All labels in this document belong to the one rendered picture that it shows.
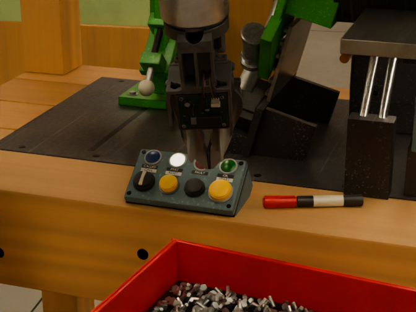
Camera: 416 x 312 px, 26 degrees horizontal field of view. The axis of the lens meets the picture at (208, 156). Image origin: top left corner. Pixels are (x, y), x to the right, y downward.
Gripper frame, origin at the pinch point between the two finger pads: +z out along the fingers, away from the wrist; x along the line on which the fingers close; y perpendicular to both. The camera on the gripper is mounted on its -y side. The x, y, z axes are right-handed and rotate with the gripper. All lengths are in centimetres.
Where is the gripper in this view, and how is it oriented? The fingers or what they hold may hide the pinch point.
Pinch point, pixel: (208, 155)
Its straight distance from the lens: 111.0
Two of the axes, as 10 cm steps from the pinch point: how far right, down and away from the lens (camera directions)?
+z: 0.7, 8.1, 5.8
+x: 10.0, -0.4, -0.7
